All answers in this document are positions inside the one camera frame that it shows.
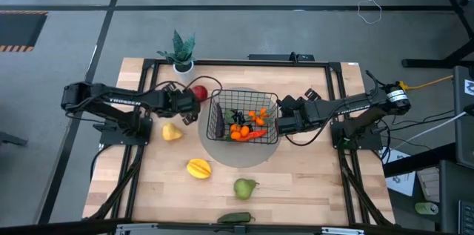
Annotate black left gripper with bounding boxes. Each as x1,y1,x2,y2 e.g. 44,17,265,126
162,88,201,125

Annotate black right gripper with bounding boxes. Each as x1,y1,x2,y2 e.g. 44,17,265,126
276,94,311,136

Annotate red toy apple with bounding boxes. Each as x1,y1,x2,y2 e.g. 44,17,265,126
191,85,209,102

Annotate orange tangerine cluster with leaves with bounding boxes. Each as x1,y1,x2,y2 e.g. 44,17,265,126
247,107,270,127
221,108,251,142

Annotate orange toy carrot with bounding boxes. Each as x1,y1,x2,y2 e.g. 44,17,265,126
236,129,268,142

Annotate yellow toy pear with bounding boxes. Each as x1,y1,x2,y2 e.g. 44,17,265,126
161,122,184,142

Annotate yellow toy starfruit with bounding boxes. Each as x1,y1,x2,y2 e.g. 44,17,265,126
186,158,213,180

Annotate green toy pear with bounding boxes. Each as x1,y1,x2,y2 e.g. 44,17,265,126
233,177,259,202

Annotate snake plant in white pot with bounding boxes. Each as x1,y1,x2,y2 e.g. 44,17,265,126
156,29,197,76

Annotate round grey mat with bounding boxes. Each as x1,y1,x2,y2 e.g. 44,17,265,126
198,86,282,169

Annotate green toy pepper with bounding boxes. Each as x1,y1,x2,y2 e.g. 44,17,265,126
216,211,256,225

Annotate white printed paper sheet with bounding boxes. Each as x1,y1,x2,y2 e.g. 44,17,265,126
384,148,418,197

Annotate black desk edge bar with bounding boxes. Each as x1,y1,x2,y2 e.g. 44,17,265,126
383,142,456,179

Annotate brown cardboard piece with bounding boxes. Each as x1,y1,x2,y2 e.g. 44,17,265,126
417,167,441,203

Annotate green drink can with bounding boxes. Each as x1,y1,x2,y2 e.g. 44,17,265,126
414,202,440,216

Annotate black computer tower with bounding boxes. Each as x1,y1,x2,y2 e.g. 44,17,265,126
452,64,474,169

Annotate black furniture foot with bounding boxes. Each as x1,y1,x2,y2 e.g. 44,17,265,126
0,130,29,147

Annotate black hazard-striped floor mat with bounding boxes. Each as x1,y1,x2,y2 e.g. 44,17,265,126
0,10,49,53

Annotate black cabinet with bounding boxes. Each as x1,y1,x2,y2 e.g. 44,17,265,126
438,159,474,235

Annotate black keyboard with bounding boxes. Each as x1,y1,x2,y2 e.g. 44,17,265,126
458,199,474,234

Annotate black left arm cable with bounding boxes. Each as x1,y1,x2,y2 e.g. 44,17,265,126
147,75,223,105

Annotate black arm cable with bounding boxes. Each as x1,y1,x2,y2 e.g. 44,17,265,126
283,116,334,147
147,75,223,105

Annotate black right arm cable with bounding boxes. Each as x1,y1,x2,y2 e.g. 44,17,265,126
283,116,334,147

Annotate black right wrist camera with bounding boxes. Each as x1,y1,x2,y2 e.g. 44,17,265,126
304,87,322,102

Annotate black wire basket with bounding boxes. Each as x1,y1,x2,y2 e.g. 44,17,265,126
205,89,279,145

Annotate black aluminium table frame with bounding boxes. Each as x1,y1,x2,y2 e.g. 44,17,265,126
83,57,395,228

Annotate silver metal bracket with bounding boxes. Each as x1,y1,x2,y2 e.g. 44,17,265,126
321,226,366,235
114,222,159,235

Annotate black desk leg frame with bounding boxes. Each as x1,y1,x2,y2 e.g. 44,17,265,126
401,0,474,69

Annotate yellow extension cord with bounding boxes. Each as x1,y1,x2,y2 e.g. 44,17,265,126
398,74,455,92

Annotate thick white cable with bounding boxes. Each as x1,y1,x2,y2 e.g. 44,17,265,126
401,110,468,145

